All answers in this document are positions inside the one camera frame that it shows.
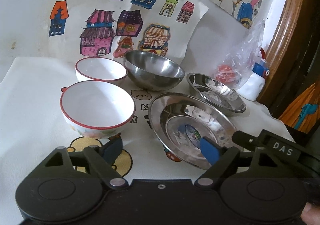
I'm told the white floral bowl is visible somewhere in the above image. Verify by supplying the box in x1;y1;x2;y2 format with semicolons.
60;81;136;139

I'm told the white bottle blue cap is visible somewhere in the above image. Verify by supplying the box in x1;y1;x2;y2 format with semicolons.
236;48;270;101

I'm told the orange dress painting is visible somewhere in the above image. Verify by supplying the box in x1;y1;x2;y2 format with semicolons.
279;81;319;133

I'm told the clear plastic bag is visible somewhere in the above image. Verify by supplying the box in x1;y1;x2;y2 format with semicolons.
213;20;265;89

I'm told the white red-rimmed bowl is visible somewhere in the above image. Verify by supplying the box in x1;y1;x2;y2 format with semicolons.
75;57;127;84

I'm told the person's right hand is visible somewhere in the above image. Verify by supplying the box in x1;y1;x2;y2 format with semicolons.
301;202;320;225

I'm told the steel plate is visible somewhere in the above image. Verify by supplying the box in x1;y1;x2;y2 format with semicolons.
149;92;243;170
186;72;246;116

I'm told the houses drawing paper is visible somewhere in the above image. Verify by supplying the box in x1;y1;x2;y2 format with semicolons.
48;0;208;62

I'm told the deep steel bowl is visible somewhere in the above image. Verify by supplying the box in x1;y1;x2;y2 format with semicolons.
124;50;185;91

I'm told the wooden door frame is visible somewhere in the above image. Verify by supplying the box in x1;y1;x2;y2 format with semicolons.
258;0;319;114

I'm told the white printed table mat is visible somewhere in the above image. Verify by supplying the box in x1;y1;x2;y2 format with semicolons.
1;57;293;224

